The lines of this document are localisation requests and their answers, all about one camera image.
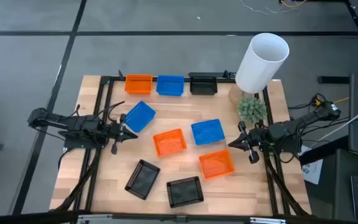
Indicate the blue plastic basket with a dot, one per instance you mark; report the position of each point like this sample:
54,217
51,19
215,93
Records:
140,116
208,132
170,86

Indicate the orange plastic basket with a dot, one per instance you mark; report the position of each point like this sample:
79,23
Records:
216,164
169,143
138,85

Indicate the black crossbar with silver brackets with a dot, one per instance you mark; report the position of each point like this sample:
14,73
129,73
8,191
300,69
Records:
42,217

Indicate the white paper sheet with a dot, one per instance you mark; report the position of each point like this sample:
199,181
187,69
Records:
312,172

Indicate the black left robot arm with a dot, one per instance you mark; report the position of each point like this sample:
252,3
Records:
73,123

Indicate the black plastic basket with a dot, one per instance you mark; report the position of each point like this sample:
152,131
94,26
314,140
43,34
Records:
204,86
184,192
142,180

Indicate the white cylindrical lamp shade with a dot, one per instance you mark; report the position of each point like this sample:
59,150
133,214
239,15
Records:
256,71

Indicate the green potted plant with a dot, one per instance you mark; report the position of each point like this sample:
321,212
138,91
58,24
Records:
252,109

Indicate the black floor bar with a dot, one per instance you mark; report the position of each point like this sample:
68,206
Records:
332,80

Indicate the thin white rod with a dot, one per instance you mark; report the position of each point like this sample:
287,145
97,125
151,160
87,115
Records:
346,123

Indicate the black aluminium table frame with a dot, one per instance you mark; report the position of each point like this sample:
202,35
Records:
106,78

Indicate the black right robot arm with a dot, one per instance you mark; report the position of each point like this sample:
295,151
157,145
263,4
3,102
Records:
291,126

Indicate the round wooden lamp base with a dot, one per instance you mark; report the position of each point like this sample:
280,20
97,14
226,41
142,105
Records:
235,96

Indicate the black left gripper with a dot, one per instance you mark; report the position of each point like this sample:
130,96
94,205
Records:
115,130

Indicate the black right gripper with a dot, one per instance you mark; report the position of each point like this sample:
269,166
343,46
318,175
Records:
255,138

